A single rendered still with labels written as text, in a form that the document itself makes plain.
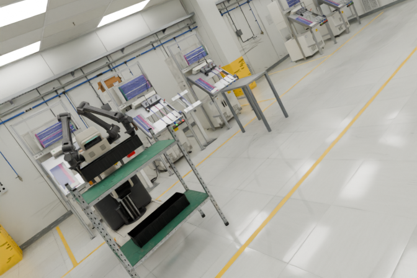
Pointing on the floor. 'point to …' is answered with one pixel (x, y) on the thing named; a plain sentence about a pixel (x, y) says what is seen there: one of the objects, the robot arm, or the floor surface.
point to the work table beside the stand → (252, 97)
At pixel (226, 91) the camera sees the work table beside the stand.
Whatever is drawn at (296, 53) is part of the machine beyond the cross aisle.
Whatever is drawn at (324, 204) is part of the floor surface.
